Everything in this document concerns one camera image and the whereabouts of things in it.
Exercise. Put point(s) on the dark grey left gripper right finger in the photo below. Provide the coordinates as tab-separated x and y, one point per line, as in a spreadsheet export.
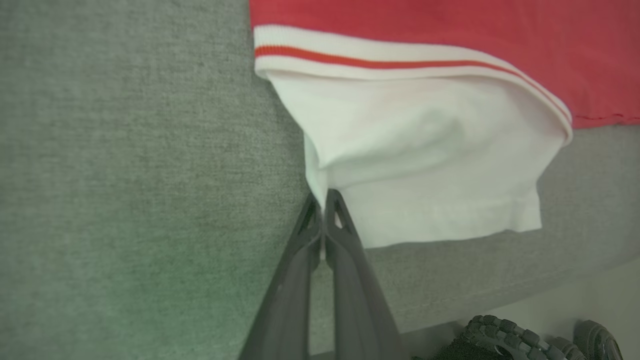
355	310

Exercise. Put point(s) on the dark grey treaded wheel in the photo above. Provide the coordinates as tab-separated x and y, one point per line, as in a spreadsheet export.
597	340
500	335

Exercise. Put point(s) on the red shirt with white sleeve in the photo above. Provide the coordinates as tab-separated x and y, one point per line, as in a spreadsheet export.
425	150

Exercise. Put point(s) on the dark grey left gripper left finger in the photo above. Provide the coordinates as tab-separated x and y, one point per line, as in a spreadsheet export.
285	310

